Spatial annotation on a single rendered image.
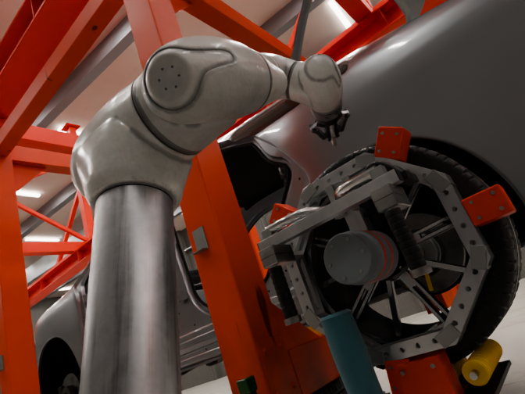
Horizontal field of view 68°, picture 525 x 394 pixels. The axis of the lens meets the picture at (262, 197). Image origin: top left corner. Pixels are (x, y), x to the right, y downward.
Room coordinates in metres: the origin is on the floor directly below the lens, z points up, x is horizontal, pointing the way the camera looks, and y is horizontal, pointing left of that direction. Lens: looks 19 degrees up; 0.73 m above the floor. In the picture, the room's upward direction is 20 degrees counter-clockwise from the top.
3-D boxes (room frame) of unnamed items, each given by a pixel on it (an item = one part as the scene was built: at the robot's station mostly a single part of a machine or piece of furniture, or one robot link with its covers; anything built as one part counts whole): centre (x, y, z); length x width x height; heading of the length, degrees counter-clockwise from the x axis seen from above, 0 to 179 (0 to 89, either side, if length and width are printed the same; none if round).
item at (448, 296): (3.44, -1.11, 0.69); 0.52 x 0.17 x 0.35; 147
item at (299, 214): (1.07, -0.09, 1.03); 0.19 x 0.18 x 0.11; 147
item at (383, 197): (0.86, -0.27, 0.93); 0.09 x 0.05 x 0.05; 147
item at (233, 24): (2.58, -0.54, 2.54); 2.58 x 0.12 x 0.42; 147
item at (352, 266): (1.06, -0.20, 0.85); 0.21 x 0.14 x 0.14; 147
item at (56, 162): (3.64, 1.07, 2.54); 2.58 x 0.12 x 0.42; 147
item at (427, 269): (0.83, -0.25, 0.83); 0.04 x 0.04 x 0.16
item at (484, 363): (1.14, -0.39, 0.51); 0.29 x 0.06 x 0.06; 147
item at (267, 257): (1.04, 0.02, 0.93); 0.09 x 0.05 x 0.05; 147
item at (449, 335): (1.12, -0.24, 0.85); 0.54 x 0.07 x 0.54; 57
